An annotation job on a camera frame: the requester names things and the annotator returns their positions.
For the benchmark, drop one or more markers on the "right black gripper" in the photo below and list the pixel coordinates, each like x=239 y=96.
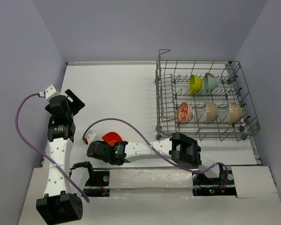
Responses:
x=102 y=142

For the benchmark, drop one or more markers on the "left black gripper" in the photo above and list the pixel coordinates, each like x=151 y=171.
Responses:
x=76 y=104

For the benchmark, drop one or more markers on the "orange square plastic bowl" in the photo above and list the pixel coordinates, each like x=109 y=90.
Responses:
x=112 y=138

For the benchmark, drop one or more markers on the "orange patterned glass bowl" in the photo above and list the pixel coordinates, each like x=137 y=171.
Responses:
x=184 y=113

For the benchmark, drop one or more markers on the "white ceramic bowl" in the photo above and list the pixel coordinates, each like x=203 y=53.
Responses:
x=234 y=112
x=210 y=112

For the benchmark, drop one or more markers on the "lime green bowl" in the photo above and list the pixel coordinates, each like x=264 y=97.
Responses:
x=195 y=84

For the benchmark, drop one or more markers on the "celadon green ceramic bowl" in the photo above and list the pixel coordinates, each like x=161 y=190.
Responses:
x=211 y=82

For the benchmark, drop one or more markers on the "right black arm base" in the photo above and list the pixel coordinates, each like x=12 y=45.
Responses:
x=222 y=186

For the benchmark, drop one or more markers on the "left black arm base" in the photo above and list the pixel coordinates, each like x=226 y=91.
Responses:
x=98 y=186

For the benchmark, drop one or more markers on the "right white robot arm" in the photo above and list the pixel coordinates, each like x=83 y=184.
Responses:
x=179 y=151

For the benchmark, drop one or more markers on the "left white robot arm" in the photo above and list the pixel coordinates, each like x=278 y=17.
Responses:
x=63 y=195

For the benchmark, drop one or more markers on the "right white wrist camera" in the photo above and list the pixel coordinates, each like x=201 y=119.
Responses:
x=89 y=137

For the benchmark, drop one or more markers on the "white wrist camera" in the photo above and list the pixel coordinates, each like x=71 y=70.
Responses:
x=51 y=92
x=89 y=137

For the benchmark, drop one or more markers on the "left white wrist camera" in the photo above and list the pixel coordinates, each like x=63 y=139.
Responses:
x=51 y=92

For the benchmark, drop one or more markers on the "grey wire dish rack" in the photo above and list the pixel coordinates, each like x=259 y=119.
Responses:
x=172 y=88

